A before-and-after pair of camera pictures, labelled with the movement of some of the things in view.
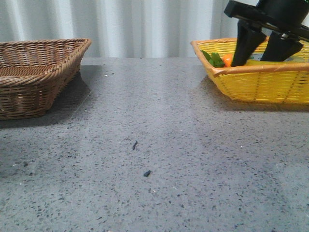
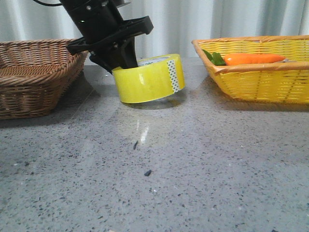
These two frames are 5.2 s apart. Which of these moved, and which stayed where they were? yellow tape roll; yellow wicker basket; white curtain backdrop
Moved: yellow tape roll
Stayed: yellow wicker basket; white curtain backdrop
